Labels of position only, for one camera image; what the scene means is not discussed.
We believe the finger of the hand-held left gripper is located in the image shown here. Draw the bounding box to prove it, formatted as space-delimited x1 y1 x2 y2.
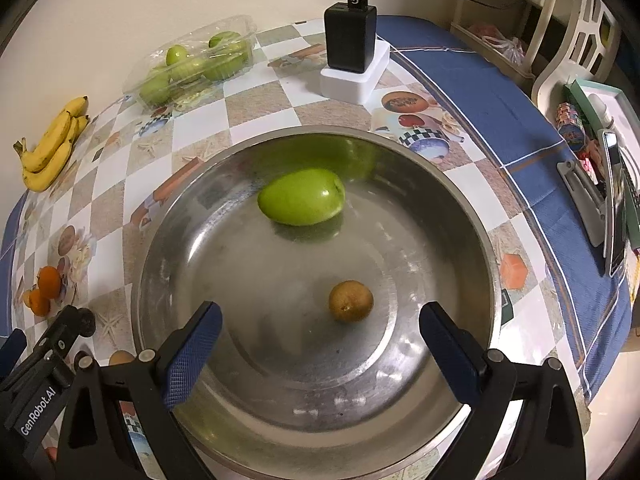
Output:
37 305 97 367
0 329 29 381

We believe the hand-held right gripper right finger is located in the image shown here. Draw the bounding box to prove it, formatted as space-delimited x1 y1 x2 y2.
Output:
419 301 586 480

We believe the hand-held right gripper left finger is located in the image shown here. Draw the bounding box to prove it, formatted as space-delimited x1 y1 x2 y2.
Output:
57 301 223 480

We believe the orange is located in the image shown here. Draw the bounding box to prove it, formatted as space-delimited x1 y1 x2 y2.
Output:
37 266 63 301
24 287 52 317

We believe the stainless steel bowl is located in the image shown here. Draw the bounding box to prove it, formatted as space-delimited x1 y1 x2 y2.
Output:
131 127 503 480

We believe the yellow banana bunch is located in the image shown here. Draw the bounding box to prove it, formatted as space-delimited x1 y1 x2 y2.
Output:
13 96 91 192

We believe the green lime on plate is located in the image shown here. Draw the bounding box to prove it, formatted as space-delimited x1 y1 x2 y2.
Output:
257 168 346 226

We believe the grey phone stand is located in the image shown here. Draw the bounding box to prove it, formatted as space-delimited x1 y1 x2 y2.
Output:
556 159 608 247

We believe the smartphone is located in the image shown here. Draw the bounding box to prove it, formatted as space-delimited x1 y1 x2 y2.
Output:
601 130 629 277

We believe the stack of colourful tins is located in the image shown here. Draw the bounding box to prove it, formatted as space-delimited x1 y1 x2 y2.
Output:
556 102 590 155

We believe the checkered blue-bordered tablecloth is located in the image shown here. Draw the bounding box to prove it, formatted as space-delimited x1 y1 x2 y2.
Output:
0 15 633 480

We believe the white box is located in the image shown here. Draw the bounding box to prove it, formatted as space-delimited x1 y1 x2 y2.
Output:
320 40 391 104

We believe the pile of green jujubes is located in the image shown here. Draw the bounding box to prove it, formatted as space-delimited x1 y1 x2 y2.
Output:
139 31 249 106

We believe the green box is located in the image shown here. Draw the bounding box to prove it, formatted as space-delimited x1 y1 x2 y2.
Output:
564 79 640 251

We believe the plastic bag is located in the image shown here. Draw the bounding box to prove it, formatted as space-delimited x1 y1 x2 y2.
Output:
470 22 528 68

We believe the black power adapter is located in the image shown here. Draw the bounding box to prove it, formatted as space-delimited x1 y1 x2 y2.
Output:
324 0 379 74

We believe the white plastic chair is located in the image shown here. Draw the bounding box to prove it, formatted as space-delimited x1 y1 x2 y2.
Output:
530 0 626 111

